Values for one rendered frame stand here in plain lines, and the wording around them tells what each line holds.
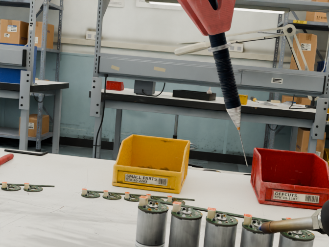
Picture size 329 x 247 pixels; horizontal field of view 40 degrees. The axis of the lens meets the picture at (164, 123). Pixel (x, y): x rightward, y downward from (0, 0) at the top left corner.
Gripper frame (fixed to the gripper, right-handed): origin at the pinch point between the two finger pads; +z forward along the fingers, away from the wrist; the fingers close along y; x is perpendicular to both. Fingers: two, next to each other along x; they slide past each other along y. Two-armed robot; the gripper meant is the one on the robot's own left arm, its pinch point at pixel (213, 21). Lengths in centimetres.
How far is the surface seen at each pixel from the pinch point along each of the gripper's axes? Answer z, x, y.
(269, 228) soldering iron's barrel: 14.5, 0.2, -2.0
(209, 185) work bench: 24.5, -6.1, 34.6
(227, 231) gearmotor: 15.1, 2.4, 0.8
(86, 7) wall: -40, -38, 464
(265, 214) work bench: 25.4, -8.8, 21.2
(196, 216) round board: 14.0, 4.0, 2.6
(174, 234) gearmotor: 14.9, 6.0, 2.8
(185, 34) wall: 12, -125, 427
